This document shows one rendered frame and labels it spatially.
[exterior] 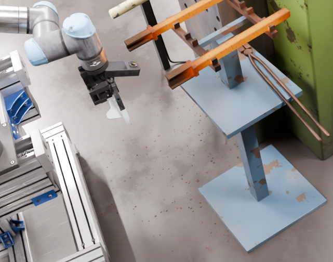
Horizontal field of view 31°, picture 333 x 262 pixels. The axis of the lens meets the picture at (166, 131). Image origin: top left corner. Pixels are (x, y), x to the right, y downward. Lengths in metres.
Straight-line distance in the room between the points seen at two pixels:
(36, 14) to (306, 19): 0.95
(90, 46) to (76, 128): 1.64
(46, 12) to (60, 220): 1.13
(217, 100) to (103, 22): 1.88
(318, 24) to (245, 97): 0.39
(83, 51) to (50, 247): 1.13
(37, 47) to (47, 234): 1.15
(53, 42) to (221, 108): 0.68
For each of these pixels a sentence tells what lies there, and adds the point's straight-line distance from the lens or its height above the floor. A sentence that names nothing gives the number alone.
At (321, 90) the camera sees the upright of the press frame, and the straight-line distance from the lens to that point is 2.45.
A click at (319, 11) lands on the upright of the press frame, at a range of 2.21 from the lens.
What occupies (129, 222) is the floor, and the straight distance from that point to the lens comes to 2.75.
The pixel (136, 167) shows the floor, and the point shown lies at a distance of 2.93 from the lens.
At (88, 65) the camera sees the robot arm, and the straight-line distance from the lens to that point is 1.67.
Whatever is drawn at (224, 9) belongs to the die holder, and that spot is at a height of 0.81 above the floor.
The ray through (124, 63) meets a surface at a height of 1.08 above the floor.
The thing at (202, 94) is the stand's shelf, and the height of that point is 0.71.
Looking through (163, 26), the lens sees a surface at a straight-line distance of 2.01.
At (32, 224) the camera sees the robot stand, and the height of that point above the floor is 0.21.
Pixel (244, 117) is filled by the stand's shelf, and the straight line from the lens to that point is 2.01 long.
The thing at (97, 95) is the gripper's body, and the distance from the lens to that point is 1.74.
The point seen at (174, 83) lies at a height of 0.96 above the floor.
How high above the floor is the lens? 2.17
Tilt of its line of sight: 46 degrees down
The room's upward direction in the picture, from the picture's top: 21 degrees counter-clockwise
